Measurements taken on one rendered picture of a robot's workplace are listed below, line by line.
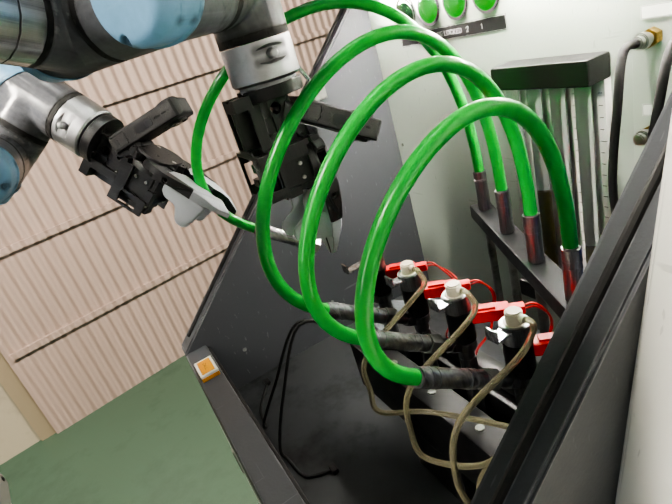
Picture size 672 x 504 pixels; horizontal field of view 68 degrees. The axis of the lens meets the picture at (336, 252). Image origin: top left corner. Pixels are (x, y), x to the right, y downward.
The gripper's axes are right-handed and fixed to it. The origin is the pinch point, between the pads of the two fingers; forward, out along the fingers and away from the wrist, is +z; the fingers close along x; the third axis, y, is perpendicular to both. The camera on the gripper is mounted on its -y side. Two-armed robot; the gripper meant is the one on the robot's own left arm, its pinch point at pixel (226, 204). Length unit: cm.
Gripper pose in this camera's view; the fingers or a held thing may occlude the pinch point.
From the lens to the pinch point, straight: 69.2
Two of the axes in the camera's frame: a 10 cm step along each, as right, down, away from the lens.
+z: 8.3, 5.5, 0.0
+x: -1.6, 2.4, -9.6
